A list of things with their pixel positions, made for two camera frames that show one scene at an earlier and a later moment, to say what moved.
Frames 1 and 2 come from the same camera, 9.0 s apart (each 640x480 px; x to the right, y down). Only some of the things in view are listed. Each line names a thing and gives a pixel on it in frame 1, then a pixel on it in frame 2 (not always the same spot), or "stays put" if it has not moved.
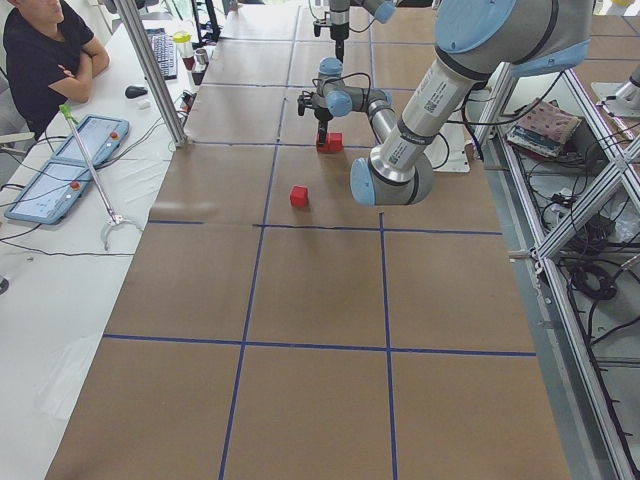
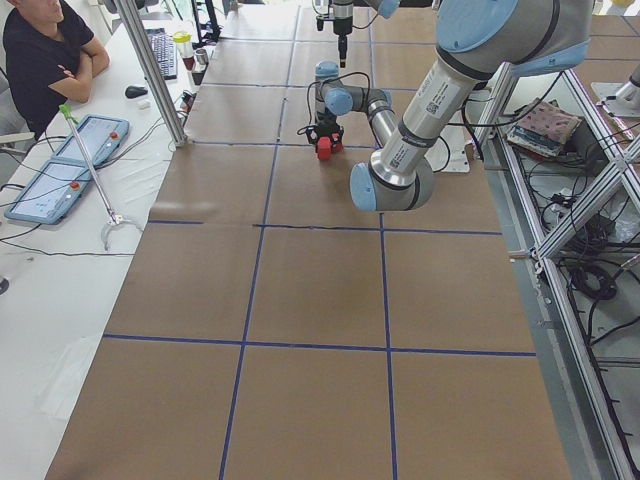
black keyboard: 164,48 stays put
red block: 335,141 stays put
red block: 299,196 -> 324,145
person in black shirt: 47,60 stays put
